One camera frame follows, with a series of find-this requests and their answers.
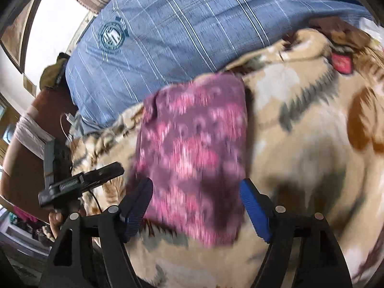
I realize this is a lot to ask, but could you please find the purple floral garment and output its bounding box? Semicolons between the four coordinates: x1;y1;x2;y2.
130;73;247;247

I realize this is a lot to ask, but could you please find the person's left hand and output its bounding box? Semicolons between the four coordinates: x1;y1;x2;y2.
49;211;65;239

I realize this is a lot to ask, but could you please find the olive green cloth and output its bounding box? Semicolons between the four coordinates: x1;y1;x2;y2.
39;52;70;90

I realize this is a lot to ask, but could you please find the beige floral leaf blanket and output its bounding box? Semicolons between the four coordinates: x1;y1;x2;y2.
71;29;383;287

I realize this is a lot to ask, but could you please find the framed wall picture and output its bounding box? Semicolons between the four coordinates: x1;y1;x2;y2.
1;0;41;73

